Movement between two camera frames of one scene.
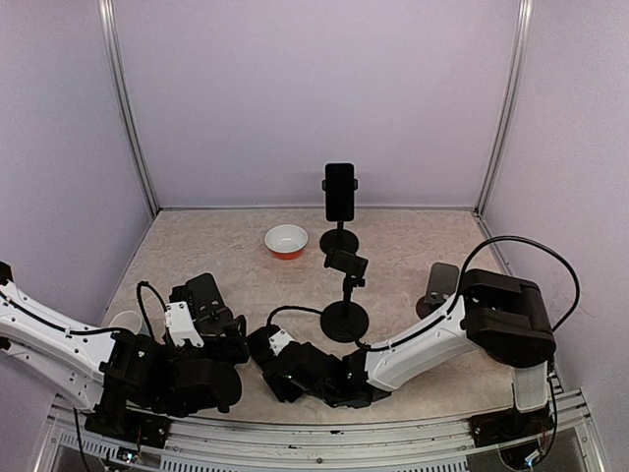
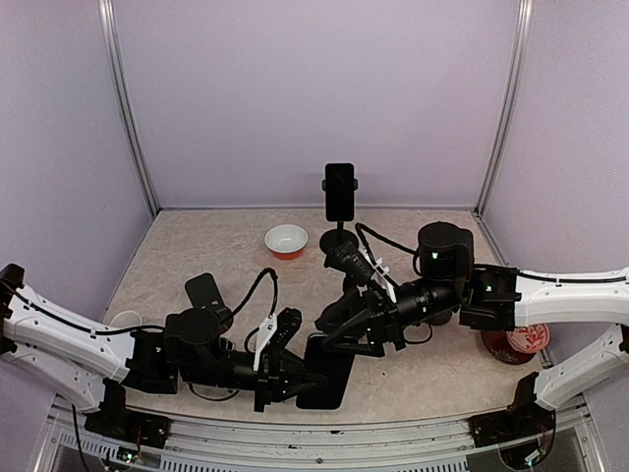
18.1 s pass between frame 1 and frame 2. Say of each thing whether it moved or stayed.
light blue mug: stayed
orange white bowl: stayed
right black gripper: moved
